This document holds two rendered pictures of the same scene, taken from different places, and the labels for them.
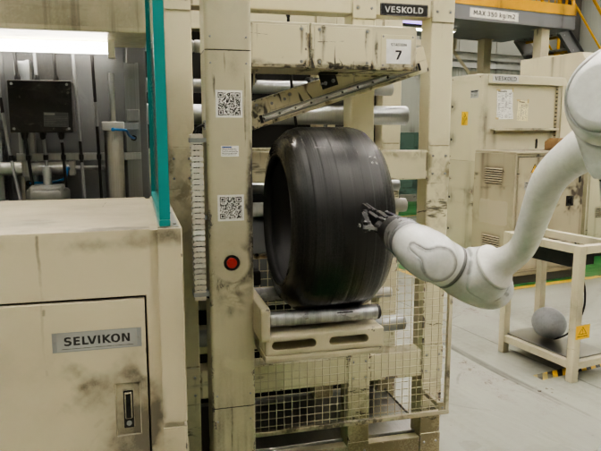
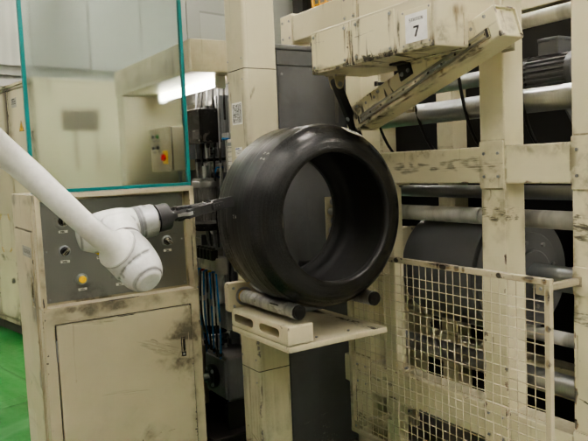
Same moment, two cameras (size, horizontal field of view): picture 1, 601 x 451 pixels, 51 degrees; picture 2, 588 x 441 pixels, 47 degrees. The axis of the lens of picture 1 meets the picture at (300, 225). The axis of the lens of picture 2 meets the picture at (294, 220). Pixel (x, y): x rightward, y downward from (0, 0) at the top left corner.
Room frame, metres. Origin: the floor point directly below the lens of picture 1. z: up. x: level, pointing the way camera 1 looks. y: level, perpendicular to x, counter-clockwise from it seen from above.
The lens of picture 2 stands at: (1.25, -2.06, 1.33)
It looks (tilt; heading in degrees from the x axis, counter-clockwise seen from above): 5 degrees down; 73
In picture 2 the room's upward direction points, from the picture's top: 3 degrees counter-clockwise
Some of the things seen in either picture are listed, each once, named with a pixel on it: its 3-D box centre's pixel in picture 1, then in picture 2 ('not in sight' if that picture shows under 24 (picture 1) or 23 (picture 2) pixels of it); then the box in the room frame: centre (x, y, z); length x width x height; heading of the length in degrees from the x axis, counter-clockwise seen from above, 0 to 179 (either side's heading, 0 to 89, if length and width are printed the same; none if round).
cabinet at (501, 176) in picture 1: (527, 213); not in sight; (6.13, -2.25, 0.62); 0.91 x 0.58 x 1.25; 115
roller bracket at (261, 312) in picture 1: (253, 307); (278, 289); (1.87, 0.14, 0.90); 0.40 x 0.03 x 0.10; 15
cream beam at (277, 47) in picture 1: (321, 51); (394, 41); (2.23, -0.07, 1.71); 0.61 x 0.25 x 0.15; 105
